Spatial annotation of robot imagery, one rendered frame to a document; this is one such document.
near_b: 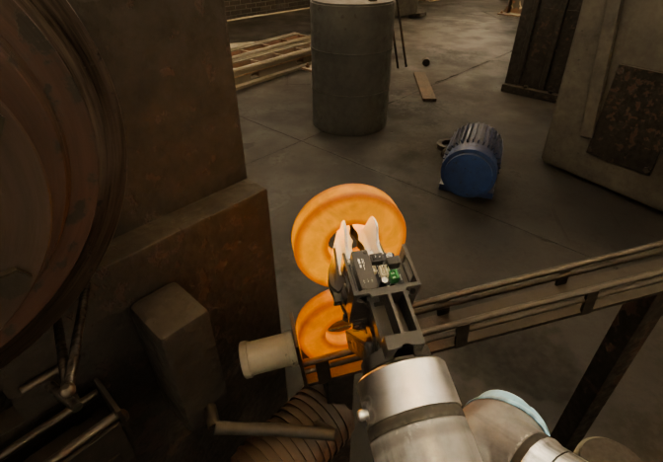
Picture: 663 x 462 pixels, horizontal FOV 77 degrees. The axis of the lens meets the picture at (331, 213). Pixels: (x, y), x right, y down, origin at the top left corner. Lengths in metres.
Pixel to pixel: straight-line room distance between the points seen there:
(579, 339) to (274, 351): 1.36
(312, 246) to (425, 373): 0.22
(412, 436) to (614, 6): 2.49
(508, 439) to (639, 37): 2.35
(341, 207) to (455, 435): 0.27
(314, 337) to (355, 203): 0.27
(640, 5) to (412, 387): 2.45
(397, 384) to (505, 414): 0.20
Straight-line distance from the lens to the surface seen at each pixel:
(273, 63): 4.54
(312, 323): 0.68
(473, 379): 1.59
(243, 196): 0.74
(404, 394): 0.40
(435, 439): 0.39
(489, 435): 0.54
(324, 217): 0.52
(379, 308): 0.44
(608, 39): 2.71
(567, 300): 0.87
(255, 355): 0.71
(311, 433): 0.78
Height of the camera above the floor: 1.25
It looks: 34 degrees down
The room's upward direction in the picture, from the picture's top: straight up
